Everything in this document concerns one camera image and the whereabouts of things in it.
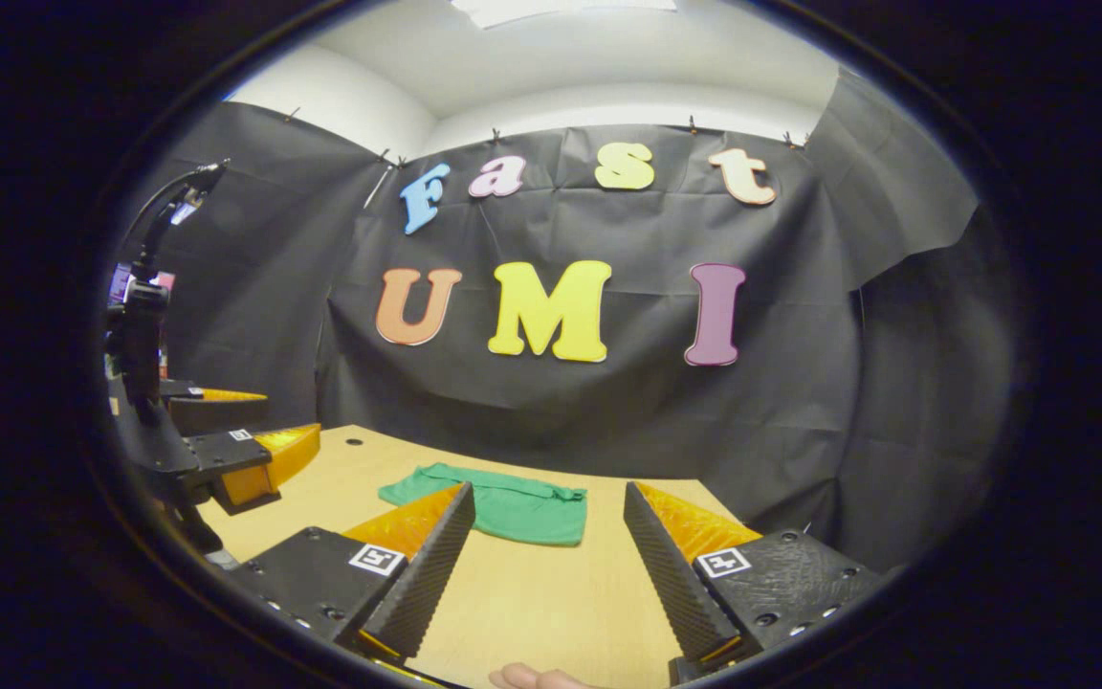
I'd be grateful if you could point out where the computer monitor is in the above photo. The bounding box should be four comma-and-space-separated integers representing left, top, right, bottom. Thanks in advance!
111, 268, 175, 300

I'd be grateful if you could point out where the green T-shirt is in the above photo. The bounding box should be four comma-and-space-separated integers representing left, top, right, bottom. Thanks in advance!
379, 463, 588, 547

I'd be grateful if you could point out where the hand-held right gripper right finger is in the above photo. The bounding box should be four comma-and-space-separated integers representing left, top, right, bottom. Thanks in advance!
623, 481, 882, 685

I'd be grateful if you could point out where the ceiling light panel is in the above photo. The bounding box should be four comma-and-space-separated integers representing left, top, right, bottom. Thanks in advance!
451, 0, 678, 30

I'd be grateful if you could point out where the black backdrop cloth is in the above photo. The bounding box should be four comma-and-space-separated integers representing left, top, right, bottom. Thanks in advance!
116, 67, 1021, 575

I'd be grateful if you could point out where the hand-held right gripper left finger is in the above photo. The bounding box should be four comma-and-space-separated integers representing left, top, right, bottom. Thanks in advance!
226, 481, 477, 661

